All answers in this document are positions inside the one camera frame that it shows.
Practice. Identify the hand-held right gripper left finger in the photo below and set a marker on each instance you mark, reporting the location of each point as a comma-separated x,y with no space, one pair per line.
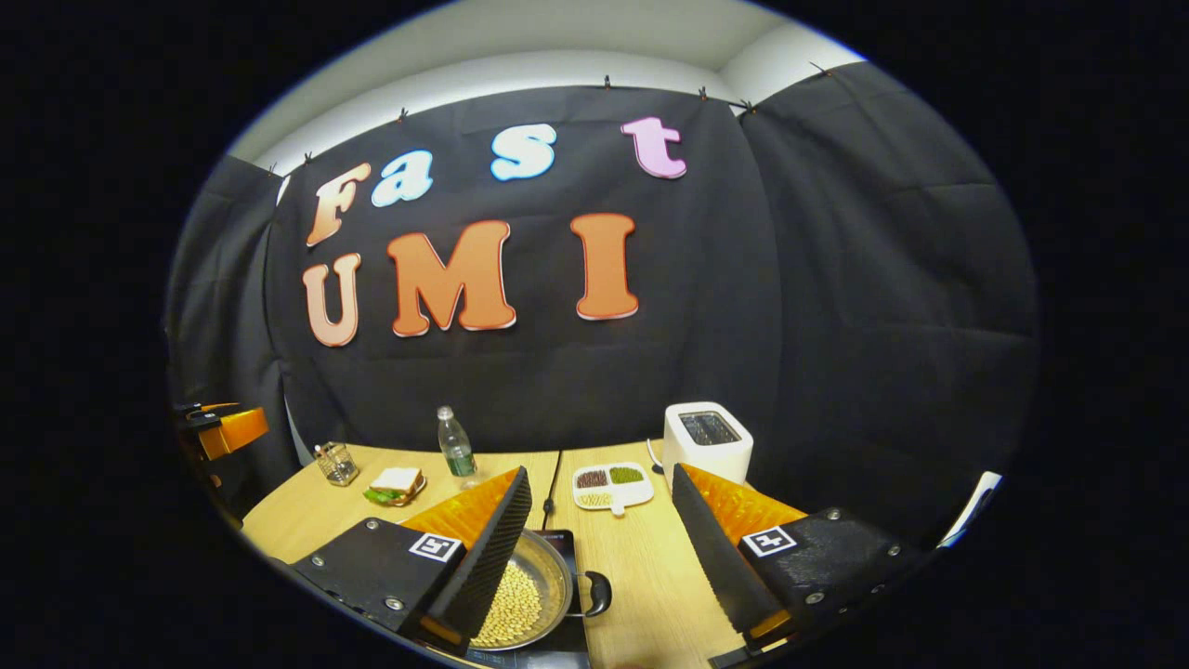
483,557

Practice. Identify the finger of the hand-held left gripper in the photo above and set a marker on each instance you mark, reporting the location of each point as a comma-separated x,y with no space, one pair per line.
237,429

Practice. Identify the sandwich with lettuce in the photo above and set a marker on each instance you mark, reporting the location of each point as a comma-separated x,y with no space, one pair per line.
395,481

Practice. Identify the pile of yellow soybeans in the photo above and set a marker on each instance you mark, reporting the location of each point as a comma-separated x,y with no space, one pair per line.
516,604

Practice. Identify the row of small black clips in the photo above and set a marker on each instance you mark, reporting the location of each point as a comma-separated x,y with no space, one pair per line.
607,82

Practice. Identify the black induction cooktop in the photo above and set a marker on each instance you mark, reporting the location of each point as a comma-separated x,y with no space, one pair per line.
557,646

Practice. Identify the white divided dish of beans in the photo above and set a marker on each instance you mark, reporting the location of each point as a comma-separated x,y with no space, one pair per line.
613,488

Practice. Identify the small white plate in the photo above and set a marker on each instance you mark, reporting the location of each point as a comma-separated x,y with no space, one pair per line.
420,488

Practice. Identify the white toaster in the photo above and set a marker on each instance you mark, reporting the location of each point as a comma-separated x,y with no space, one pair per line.
706,451

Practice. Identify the clear water bottle green label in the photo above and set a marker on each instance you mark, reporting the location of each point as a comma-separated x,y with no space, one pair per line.
456,451

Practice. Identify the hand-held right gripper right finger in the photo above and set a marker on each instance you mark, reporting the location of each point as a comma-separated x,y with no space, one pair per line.
723,557

